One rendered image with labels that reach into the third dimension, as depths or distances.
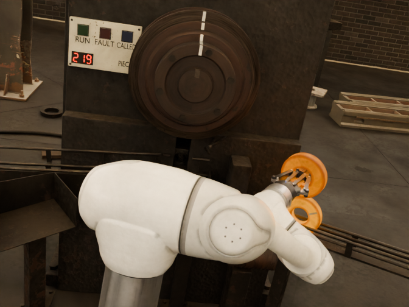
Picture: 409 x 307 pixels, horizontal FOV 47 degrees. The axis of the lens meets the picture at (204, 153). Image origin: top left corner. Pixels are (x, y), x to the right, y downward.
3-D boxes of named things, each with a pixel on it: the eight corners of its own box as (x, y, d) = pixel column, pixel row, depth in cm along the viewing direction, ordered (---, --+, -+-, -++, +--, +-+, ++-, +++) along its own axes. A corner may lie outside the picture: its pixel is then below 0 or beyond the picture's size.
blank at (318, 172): (287, 146, 158) (283, 149, 155) (332, 159, 151) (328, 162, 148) (281, 186, 164) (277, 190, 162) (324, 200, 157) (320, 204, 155)
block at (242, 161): (220, 203, 200) (230, 152, 190) (238, 204, 201) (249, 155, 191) (222, 216, 190) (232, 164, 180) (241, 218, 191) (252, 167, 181)
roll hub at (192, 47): (150, 114, 167) (159, 35, 155) (227, 123, 170) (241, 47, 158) (149, 119, 162) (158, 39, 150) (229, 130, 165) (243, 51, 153)
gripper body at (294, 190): (264, 200, 143) (277, 189, 150) (290, 211, 139) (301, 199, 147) (269, 179, 140) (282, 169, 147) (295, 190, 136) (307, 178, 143)
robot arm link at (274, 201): (248, 201, 139) (280, 233, 137) (222, 225, 127) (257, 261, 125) (268, 179, 133) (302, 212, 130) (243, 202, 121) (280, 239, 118)
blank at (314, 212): (291, 234, 180) (288, 238, 177) (277, 197, 178) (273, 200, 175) (328, 228, 171) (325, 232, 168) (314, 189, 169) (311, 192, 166)
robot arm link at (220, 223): (283, 196, 83) (211, 178, 86) (281, 197, 65) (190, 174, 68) (266, 268, 82) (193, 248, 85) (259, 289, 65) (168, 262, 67)
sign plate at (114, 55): (69, 64, 177) (70, 16, 169) (137, 73, 180) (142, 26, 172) (67, 66, 175) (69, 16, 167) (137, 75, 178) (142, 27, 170)
